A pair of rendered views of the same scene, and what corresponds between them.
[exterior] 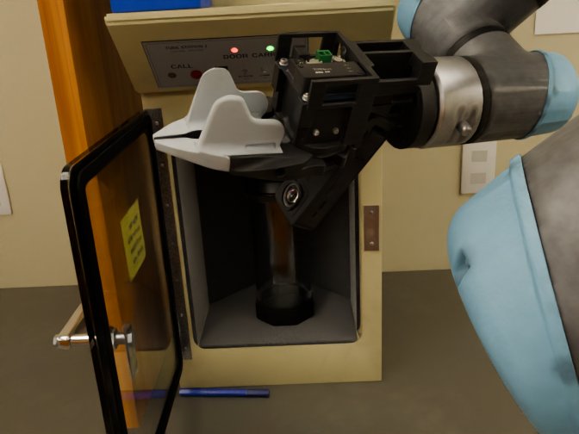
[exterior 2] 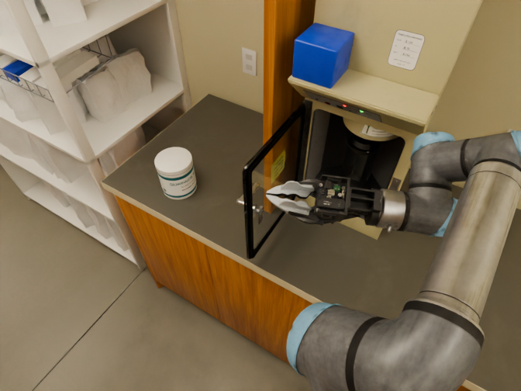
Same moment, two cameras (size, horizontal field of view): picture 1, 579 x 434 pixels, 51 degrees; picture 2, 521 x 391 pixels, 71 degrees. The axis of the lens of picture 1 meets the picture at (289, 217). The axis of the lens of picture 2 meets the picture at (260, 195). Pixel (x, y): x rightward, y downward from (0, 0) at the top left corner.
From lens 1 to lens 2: 0.47 m
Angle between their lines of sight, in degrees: 38
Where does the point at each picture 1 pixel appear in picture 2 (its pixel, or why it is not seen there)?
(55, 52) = (267, 79)
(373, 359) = (376, 231)
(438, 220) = not seen: hidden behind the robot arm
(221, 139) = (287, 205)
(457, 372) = (414, 253)
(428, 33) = (413, 167)
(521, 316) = (291, 351)
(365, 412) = (360, 251)
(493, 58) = (420, 205)
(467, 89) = (395, 219)
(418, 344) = not seen: hidden behind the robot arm
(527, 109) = (425, 231)
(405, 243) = not seen: hidden behind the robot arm
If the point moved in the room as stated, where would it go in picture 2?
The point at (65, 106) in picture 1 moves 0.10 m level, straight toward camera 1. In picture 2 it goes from (267, 100) to (260, 124)
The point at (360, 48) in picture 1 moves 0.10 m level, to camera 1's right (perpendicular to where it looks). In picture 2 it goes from (353, 190) to (409, 211)
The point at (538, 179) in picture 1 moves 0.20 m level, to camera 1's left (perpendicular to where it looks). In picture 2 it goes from (311, 327) to (199, 266)
